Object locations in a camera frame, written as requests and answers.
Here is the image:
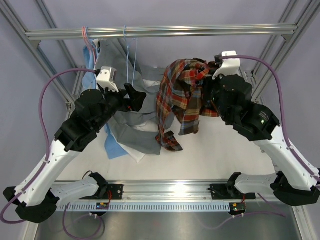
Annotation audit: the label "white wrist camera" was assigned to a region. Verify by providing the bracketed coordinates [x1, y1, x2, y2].
[96, 66, 119, 93]
[212, 50, 241, 80]

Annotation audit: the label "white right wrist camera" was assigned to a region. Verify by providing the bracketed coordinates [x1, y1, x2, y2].
[212, 50, 241, 80]

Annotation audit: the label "purple floor cable left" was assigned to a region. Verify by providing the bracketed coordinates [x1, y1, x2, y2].
[62, 202, 104, 238]

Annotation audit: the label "light blue hanger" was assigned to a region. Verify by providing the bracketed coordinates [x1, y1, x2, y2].
[123, 24, 138, 87]

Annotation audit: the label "light blue shirt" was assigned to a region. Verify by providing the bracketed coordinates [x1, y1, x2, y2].
[82, 46, 128, 160]

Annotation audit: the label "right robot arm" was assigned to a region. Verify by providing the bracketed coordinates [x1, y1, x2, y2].
[203, 73, 320, 207]

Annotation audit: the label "purple floor cable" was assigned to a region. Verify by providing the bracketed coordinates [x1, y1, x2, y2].
[194, 192, 288, 230]
[62, 202, 104, 238]

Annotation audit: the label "white slotted cable duct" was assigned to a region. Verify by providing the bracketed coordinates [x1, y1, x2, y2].
[57, 201, 231, 213]

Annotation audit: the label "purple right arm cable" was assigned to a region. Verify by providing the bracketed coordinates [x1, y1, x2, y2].
[220, 55, 320, 185]

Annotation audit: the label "plaid shirt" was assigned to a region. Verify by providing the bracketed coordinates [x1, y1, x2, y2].
[155, 58, 220, 152]

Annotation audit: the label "pink hanger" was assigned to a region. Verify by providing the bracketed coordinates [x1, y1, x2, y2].
[81, 26, 92, 51]
[86, 26, 97, 64]

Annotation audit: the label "purple floor cable right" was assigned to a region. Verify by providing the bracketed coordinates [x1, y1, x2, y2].
[194, 192, 288, 230]

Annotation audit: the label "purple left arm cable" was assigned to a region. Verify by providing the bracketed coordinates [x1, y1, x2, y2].
[0, 68, 100, 224]

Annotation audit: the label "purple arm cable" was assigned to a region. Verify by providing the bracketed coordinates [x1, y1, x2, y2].
[0, 68, 100, 224]
[220, 55, 320, 185]

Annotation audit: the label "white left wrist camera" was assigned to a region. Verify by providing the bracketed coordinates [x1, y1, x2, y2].
[96, 66, 119, 93]

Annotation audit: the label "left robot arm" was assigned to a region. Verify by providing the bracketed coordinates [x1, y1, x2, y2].
[3, 83, 147, 224]

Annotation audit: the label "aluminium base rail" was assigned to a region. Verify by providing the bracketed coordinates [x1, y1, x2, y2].
[49, 179, 256, 201]

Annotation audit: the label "grey shirt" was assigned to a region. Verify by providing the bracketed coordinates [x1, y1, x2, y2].
[96, 38, 173, 156]

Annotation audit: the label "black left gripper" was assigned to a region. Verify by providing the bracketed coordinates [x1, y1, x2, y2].
[93, 83, 146, 132]

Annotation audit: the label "aluminium frame right posts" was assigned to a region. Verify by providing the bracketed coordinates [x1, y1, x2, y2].
[239, 0, 320, 104]

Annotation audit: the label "aluminium hanging rail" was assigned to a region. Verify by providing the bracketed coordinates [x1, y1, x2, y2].
[25, 23, 298, 41]

